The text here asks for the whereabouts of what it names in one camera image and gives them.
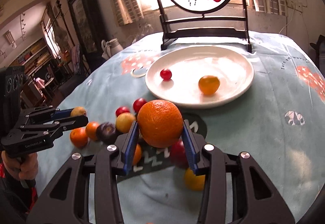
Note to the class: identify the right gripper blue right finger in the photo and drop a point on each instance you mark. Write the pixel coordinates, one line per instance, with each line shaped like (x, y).
(206, 159)

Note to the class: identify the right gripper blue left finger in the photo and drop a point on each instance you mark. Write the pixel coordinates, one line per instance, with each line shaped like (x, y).
(112, 161)

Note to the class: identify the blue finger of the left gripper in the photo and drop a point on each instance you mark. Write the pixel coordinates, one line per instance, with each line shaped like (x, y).
(66, 123)
(46, 114)

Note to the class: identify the small green-yellow fruit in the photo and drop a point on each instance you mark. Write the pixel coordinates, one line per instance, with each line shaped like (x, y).
(78, 111)

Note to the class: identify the greenish yellow mandarin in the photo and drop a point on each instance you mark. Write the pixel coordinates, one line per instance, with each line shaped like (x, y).
(193, 182)

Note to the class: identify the dark red plum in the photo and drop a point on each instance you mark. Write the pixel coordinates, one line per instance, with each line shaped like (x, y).
(178, 155)

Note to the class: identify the dark wrinkled passion fruit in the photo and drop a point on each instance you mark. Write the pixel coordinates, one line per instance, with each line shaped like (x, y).
(107, 133)

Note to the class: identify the small orange mandarin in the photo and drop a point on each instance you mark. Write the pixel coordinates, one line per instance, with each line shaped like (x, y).
(90, 130)

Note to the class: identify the large textured orange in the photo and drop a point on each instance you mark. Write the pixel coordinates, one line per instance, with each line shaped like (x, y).
(160, 123)

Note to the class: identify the yellow-orange mandarin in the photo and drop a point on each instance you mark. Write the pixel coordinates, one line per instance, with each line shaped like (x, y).
(208, 85)

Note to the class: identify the yellow round fruit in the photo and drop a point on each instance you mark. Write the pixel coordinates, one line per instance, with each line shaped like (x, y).
(124, 122)

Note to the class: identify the person's left hand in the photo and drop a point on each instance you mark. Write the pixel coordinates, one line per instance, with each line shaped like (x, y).
(26, 170)

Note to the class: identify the red cherry tomato small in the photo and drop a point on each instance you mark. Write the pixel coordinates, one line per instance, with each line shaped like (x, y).
(121, 110)

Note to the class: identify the standing electric fan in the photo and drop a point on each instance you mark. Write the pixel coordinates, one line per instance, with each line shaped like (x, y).
(61, 38)

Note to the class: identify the white ceramic jug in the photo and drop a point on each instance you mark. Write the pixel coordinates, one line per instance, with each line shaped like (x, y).
(110, 48)

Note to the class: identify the light blue printed tablecloth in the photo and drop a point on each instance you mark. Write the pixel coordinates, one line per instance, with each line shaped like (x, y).
(279, 121)

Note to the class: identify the white oval plate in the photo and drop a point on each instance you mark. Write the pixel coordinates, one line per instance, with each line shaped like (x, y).
(188, 65)

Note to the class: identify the black framed round painted screen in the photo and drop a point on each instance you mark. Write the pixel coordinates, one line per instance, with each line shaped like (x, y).
(203, 3)

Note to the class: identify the dark framed wall painting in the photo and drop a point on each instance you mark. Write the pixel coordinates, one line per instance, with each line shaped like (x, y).
(90, 30)

